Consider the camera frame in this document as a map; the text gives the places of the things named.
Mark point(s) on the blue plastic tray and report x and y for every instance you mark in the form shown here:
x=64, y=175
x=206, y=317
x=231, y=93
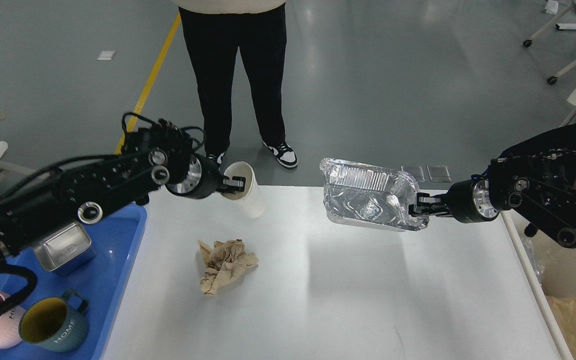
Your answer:
x=116, y=240

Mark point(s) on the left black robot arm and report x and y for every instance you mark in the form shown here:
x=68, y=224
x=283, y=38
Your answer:
x=87, y=189

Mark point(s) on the brown paper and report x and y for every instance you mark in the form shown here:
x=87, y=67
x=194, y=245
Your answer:
x=224, y=263

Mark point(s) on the teal mug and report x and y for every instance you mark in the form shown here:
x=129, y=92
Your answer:
x=57, y=324

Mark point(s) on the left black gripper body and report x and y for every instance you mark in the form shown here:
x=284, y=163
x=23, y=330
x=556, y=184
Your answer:
x=202, y=179

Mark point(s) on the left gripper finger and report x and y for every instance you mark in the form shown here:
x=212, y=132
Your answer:
x=232, y=190
x=235, y=181

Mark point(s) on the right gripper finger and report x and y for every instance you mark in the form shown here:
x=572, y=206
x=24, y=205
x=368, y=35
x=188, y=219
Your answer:
x=426, y=199
x=422, y=211

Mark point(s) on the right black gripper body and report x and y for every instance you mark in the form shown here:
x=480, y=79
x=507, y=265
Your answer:
x=469, y=201

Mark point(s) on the aluminium foil tray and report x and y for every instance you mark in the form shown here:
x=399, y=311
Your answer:
x=369, y=196

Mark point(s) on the stainless steel box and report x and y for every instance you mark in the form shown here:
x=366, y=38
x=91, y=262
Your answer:
x=65, y=250

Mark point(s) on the white plastic bin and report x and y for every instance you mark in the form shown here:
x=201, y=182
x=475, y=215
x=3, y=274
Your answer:
x=549, y=269

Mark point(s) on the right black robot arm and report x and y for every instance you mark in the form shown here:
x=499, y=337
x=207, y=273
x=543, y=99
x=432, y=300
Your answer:
x=534, y=186

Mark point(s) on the white paper cup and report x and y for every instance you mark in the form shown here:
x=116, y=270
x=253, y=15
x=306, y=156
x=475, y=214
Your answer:
x=250, y=202

